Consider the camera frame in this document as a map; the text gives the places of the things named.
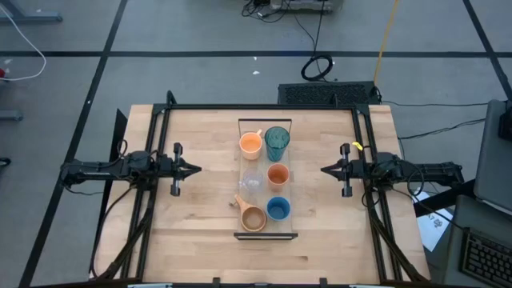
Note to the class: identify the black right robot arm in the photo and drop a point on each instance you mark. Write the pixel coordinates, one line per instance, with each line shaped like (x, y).
(432, 171)

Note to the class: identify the teal faceted glass tumbler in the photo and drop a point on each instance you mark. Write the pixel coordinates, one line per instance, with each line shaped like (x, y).
(277, 140)

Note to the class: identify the black vented computer case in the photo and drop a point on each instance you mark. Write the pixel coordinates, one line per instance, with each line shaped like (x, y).
(328, 93)

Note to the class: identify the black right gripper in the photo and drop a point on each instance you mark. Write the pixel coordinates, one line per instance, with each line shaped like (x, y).
(347, 170)

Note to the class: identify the black table side brace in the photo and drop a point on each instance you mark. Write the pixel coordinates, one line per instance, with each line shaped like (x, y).
(444, 200)
(121, 124)

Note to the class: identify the white paper sheet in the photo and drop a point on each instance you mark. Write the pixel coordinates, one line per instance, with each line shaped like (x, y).
(434, 232)

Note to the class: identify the grey side desk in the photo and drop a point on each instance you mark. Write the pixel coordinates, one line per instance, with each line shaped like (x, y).
(456, 248)

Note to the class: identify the blue plastic cup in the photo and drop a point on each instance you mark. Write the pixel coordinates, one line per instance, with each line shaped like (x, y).
(278, 209)

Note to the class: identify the black metal table frame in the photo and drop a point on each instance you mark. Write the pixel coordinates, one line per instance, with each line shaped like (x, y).
(260, 106)

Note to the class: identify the grey furniture base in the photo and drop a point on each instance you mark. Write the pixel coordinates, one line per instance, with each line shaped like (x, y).
(36, 17)

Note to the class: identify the yellow tag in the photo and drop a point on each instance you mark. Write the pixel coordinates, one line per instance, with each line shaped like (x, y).
(357, 145)

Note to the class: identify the grey flat panel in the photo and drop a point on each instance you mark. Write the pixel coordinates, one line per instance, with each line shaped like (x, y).
(492, 168)

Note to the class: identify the grey furniture foot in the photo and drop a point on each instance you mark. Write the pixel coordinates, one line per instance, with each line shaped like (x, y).
(10, 115)

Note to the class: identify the wooden shelf with black frame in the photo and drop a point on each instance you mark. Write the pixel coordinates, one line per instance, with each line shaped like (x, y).
(264, 236)

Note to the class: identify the black keyboard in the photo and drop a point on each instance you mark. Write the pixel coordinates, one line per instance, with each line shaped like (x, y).
(488, 260)

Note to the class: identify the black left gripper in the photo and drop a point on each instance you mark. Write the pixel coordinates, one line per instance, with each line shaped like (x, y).
(176, 170)

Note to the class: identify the peach plastic tumbler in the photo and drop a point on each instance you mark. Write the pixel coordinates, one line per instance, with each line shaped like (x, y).
(278, 176)

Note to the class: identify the grey power strip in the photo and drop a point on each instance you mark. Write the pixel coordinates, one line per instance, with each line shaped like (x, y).
(304, 5)

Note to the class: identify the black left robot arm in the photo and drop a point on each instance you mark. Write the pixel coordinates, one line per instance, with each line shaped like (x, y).
(100, 170)

